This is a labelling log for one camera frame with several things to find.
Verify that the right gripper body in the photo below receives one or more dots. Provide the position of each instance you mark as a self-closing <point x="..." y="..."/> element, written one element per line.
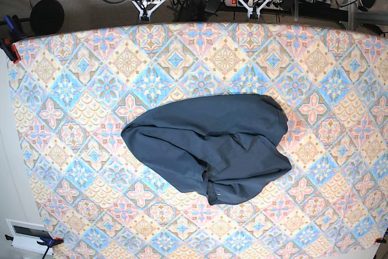
<point x="146" y="8"/>

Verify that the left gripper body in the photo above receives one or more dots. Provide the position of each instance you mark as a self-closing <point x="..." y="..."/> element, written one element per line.
<point x="251" y="14"/>

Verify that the dark blue t-shirt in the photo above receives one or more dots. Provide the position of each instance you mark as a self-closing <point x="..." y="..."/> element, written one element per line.
<point x="223" y="147"/>

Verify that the white power strip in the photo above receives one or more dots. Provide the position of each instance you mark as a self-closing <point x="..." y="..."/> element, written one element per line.
<point x="254" y="4"/>

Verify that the black round stool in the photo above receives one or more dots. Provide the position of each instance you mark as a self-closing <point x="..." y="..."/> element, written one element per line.
<point x="47" y="17"/>

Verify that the patterned tablecloth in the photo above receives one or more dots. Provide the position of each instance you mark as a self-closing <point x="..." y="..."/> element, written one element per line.
<point x="73" y="93"/>

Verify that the red black clamp left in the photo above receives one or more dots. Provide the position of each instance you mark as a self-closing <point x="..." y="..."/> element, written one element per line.
<point x="10" y="50"/>

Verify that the blue clamp bottom left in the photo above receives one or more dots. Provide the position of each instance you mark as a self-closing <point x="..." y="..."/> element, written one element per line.
<point x="49" y="242"/>

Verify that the white floor vent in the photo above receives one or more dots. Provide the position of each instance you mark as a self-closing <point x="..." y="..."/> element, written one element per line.
<point x="26" y="236"/>

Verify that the red clamp bottom right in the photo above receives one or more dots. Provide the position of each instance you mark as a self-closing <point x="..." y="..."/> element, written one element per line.
<point x="380" y="241"/>

